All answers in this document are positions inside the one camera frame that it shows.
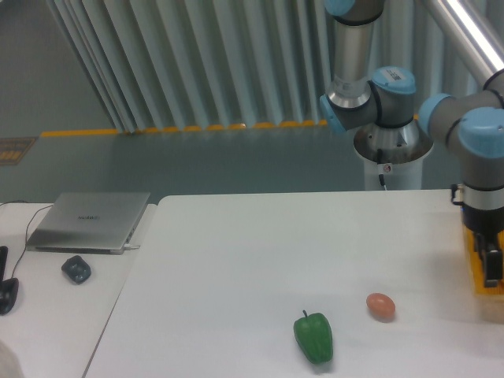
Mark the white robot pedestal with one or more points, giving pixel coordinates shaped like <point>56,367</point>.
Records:
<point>392,158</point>

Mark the green bell pepper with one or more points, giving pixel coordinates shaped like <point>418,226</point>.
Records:
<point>313,334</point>

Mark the silver closed laptop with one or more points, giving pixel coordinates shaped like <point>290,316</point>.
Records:
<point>94,223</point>

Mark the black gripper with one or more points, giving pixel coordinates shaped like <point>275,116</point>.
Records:
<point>486,223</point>

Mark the black device on stand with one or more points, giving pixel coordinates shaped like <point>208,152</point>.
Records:
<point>9,287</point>

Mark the yellow woven basket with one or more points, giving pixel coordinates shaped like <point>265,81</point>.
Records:
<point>489,300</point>

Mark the brown egg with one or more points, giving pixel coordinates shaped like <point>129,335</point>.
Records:
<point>381,305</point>

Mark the white folding partition screen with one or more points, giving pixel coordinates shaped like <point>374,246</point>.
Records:
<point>242,64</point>

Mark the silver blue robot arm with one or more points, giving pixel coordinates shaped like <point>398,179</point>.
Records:
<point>471,128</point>

